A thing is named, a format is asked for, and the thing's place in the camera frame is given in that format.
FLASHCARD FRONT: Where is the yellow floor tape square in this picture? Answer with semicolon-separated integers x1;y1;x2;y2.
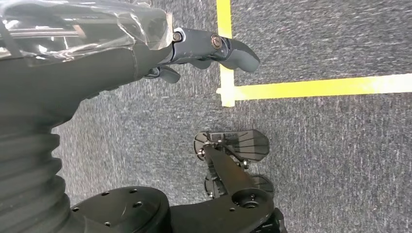
215;0;412;108

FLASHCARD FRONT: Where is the black ribbed robot foot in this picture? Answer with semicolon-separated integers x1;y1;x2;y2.
193;129;275;200

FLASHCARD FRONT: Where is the black round robot joint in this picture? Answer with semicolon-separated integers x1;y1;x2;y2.
69;185;171;233

